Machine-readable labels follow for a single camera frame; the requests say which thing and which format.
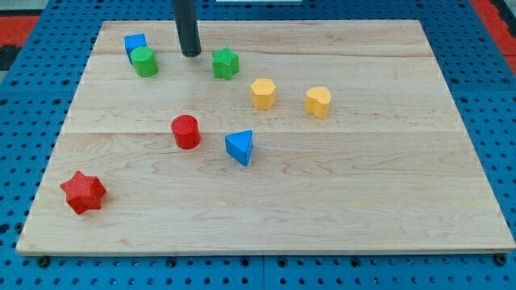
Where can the red wooden star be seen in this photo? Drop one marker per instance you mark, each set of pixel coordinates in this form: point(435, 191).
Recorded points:
point(83, 193)

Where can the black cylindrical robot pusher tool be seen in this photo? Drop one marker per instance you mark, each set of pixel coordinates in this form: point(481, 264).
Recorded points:
point(187, 27)

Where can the yellow wooden heart block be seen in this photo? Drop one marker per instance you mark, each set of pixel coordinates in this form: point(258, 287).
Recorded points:
point(317, 101)

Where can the green wooden cylinder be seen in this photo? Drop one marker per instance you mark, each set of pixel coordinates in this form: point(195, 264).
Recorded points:
point(144, 61)

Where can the red wooden cylinder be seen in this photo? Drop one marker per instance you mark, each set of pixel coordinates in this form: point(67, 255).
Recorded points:
point(186, 131)

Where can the light wooden board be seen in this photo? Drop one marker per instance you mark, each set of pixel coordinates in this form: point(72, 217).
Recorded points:
point(391, 170)

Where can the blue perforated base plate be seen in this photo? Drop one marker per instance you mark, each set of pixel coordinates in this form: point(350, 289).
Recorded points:
point(38, 89)

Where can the blue wooden triangle block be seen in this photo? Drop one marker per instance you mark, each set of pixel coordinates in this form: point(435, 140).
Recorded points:
point(239, 146)

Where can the yellow wooden hexagon block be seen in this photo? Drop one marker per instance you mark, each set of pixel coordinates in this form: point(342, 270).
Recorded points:
point(263, 93)

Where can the green wooden star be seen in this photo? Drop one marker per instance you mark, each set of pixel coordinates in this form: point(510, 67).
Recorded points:
point(225, 63)

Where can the blue wooden cube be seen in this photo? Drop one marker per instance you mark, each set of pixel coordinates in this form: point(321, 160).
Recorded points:
point(131, 42)

